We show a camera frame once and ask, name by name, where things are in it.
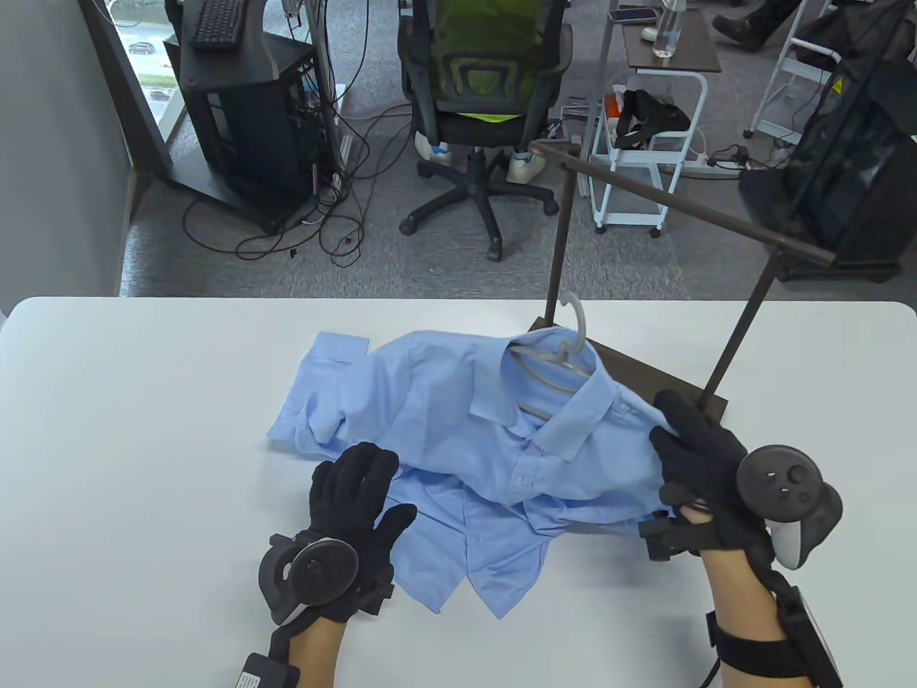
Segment person's left hand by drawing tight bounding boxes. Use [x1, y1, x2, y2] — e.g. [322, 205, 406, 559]
[309, 442, 418, 617]

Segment black keyboard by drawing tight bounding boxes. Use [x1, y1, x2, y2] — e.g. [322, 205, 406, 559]
[188, 0, 249, 49]

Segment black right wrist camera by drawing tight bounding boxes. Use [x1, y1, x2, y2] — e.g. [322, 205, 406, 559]
[770, 566, 845, 688]

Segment person's right forearm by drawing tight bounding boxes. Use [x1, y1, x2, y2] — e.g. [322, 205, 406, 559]
[698, 545, 789, 688]

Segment light blue long-sleeve shirt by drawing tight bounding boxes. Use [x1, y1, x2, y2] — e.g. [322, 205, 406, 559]
[267, 330, 681, 621]

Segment black office chair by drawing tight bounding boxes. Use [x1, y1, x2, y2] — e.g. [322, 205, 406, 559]
[396, 0, 574, 262]

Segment dark window frame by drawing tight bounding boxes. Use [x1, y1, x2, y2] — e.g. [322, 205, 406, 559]
[79, 0, 173, 171]

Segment black right hand controller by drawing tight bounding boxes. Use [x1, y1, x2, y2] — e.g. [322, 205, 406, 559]
[736, 444, 844, 570]

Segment clear water bottle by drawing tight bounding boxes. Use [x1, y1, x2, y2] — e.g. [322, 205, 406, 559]
[652, 0, 687, 59]

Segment black computer cart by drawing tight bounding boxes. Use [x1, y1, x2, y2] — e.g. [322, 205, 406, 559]
[163, 32, 337, 234]

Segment black left hand controller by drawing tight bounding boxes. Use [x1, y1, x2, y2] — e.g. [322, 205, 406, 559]
[258, 534, 359, 624]

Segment white rolling cart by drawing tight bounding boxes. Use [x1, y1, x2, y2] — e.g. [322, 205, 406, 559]
[589, 70, 710, 237]

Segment person's right hand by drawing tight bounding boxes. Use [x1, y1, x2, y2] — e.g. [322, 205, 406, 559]
[639, 389, 774, 567]

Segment grey plastic hanger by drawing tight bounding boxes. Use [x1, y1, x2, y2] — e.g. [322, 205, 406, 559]
[510, 290, 599, 424]

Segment white power strip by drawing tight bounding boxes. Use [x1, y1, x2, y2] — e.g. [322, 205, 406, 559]
[656, 147, 742, 177]

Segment small brown side table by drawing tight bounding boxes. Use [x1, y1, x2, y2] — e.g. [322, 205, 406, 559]
[584, 0, 723, 144]

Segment white step ladder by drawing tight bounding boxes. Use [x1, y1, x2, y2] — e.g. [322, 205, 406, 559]
[745, 0, 842, 144]

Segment black hand controller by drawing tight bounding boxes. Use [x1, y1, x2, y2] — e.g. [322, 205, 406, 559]
[736, 444, 844, 570]
[258, 534, 359, 624]

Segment person's left forearm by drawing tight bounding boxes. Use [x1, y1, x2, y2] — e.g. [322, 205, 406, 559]
[287, 616, 348, 688]

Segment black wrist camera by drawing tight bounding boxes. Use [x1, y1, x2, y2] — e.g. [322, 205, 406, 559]
[770, 566, 845, 688]
[239, 651, 300, 688]

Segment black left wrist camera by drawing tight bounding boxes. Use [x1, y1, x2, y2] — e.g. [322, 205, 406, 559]
[239, 651, 300, 688]

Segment tangle of black cables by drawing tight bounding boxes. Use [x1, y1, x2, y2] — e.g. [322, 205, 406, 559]
[183, 0, 416, 262]

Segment dark brown clothes rack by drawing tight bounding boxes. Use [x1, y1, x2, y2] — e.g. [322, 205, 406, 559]
[527, 140, 837, 431]

